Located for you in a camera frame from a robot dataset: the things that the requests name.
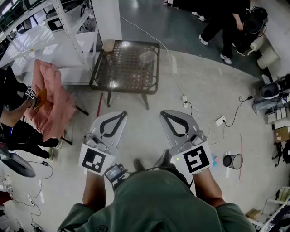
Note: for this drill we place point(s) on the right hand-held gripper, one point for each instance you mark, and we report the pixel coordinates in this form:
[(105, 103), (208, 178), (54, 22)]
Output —
[(196, 158)]

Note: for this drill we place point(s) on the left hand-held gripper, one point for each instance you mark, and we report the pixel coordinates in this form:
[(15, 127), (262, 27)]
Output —
[(93, 158)]

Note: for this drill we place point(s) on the clear plastic cup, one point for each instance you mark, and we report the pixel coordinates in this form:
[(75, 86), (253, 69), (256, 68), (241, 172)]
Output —
[(147, 59)]

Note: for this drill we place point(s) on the person's left forearm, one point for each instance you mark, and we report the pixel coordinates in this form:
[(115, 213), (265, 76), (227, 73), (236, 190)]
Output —
[(94, 190)]

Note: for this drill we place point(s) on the person's right forearm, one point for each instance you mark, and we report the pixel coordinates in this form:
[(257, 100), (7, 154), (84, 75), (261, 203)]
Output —
[(207, 188)]

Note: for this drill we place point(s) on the beige plastic tub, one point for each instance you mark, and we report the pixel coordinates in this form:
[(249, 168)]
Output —
[(108, 45)]

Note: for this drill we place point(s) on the white power strip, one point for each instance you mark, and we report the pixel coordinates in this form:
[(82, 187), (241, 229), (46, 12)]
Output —
[(31, 199), (184, 100)]

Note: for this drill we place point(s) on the person's black right shoe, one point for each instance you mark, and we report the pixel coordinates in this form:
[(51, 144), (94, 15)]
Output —
[(167, 158)]

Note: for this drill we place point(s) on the person's black shoe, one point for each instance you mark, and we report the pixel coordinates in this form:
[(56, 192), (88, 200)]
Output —
[(167, 158), (138, 164)]

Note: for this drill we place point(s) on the black chair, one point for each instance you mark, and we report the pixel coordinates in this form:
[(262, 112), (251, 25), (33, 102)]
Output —
[(81, 110)]

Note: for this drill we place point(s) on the white socket box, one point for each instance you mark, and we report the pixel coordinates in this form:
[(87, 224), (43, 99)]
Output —
[(220, 121)]

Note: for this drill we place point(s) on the small black display device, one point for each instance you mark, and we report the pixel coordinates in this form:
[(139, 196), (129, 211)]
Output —
[(113, 173)]

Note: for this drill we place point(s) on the pink and blue toy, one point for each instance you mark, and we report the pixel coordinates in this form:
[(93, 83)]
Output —
[(215, 159)]

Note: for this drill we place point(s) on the person's black left shoe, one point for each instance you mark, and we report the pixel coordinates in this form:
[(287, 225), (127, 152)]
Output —
[(138, 164)]

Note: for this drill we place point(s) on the pink padded jacket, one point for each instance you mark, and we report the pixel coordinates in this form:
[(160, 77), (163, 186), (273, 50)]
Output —
[(56, 102)]

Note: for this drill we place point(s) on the black rattan glass table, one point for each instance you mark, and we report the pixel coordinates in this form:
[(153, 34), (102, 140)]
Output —
[(127, 74)]

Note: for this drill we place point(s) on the black mesh waste bin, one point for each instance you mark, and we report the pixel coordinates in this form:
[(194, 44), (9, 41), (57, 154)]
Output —
[(235, 162)]

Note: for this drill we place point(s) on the black power adapter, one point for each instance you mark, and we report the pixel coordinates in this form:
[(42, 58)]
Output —
[(45, 163)]

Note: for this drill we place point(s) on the person's green shirt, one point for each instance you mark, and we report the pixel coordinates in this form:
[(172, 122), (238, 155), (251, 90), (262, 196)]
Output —
[(158, 204)]

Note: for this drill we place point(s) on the black round base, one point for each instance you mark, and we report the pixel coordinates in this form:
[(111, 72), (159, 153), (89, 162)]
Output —
[(18, 165)]

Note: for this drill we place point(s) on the grey boxes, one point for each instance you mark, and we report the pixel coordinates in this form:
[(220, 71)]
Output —
[(275, 116)]

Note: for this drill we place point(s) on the grey round appliance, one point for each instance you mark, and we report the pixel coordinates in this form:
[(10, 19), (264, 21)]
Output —
[(269, 93)]

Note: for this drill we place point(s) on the cardboard box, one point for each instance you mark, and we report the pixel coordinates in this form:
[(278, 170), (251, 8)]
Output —
[(253, 214), (282, 134)]

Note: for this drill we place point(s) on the small white stool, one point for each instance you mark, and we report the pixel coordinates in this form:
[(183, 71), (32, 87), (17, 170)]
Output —
[(254, 46)]

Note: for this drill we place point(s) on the cream round ottoman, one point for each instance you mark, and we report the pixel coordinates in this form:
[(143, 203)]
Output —
[(268, 57)]

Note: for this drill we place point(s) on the white metal shelf rack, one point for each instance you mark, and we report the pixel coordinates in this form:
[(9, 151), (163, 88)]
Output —
[(34, 43)]

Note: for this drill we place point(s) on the white frame rack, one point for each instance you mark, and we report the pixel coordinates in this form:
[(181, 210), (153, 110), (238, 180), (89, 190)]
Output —
[(269, 200)]

